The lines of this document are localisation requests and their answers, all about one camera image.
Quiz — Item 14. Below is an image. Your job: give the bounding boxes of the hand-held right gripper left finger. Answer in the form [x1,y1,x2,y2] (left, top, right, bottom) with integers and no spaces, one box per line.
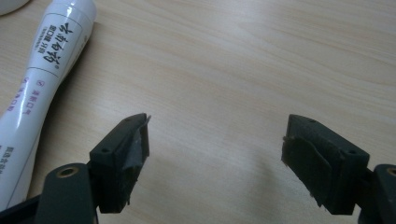
[89,113,152,215]

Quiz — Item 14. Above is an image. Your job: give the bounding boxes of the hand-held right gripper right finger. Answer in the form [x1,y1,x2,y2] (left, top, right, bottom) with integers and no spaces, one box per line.
[281,114,371,216]

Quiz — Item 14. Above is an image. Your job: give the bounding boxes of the white toothpaste tube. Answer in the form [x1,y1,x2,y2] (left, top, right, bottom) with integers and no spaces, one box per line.
[0,0,98,213]

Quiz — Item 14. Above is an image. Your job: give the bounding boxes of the white cup with handle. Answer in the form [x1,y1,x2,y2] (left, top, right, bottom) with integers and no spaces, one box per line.
[0,0,31,17]

